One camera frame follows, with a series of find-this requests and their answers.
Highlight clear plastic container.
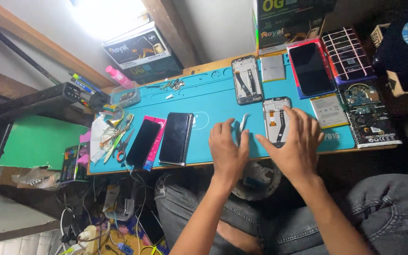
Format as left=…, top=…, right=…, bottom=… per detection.
left=111, top=81, right=142, bottom=108

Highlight heap of cables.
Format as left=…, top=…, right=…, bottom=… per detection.
left=53, top=173, right=169, bottom=255

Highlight black bench device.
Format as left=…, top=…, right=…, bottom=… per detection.
left=0, top=82, right=111, bottom=123

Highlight bunch of blue green pens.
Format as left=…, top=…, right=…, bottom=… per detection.
left=68, top=72, right=102, bottom=95

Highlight white tissue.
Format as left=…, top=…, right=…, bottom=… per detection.
left=89, top=113, right=117, bottom=164

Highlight large black phone screen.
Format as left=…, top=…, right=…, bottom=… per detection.
left=289, top=42, right=336, bottom=96

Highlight black screen carton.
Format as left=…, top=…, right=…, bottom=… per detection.
left=122, top=53, right=184, bottom=85

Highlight person's left hand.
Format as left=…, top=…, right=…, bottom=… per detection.
left=208, top=118, right=251, bottom=180

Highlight colourful patterned floor mat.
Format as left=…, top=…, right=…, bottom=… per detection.
left=93, top=215, right=169, bottom=255

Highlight blue silicone work mat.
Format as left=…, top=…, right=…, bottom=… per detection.
left=89, top=53, right=356, bottom=174

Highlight white round tub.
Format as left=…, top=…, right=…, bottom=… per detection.
left=231, top=160, right=283, bottom=202

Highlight person's grey jeans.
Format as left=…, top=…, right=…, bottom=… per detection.
left=154, top=173, right=408, bottom=255

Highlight clear plastic bag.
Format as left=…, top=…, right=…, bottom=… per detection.
left=11, top=166, right=61, bottom=191

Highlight green and white hand tool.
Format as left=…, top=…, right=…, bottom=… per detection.
left=103, top=113, right=135, bottom=164

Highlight slim black phone screen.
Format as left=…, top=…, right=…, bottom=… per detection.
left=125, top=119, right=162, bottom=169

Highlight white battery with yellow edge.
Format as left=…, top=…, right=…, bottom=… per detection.
left=309, top=93, right=350, bottom=130

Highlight pile of small metal parts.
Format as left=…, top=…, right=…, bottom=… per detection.
left=159, top=77, right=186, bottom=91

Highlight dark blue bag with sticker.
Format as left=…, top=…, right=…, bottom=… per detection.
left=372, top=0, right=408, bottom=93

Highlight silver phone battery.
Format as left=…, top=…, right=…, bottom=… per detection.
left=259, top=53, right=286, bottom=83

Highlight colourful striped box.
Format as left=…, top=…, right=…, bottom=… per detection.
left=59, top=143, right=90, bottom=185

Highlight phone frame with orange flex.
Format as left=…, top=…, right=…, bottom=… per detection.
left=262, top=96, right=293, bottom=148

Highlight pink bottle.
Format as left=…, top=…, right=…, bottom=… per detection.
left=105, top=65, right=136, bottom=90

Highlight silver tweezers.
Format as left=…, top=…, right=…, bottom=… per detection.
left=237, top=113, right=250, bottom=146

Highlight red and black scissors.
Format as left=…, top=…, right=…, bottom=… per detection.
left=115, top=129, right=136, bottom=164

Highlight black rod with yellow end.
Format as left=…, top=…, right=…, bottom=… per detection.
left=0, top=14, right=63, bottom=86

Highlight tall black and green carton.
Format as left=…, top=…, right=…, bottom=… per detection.
left=252, top=0, right=338, bottom=56

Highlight red and blue flat box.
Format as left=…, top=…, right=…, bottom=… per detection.
left=286, top=38, right=338, bottom=100

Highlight green board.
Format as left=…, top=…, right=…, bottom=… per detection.
left=0, top=114, right=90, bottom=171

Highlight person's right hand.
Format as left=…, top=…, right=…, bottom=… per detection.
left=255, top=106, right=325, bottom=185

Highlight pink paper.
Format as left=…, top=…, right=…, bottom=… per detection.
left=78, top=129, right=92, bottom=166

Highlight pink flat box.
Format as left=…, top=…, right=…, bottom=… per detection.
left=142, top=115, right=168, bottom=172

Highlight white screen carton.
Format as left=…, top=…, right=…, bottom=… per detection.
left=101, top=21, right=173, bottom=70

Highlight gold tape roll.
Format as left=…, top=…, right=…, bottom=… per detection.
left=103, top=104, right=125, bottom=128

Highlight phone frame with black flex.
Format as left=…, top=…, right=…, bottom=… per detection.
left=231, top=55, right=264, bottom=106

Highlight white power strip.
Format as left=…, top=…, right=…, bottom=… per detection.
left=60, top=225, right=98, bottom=255

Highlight black phone in folio case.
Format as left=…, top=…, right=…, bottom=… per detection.
left=158, top=112, right=195, bottom=166

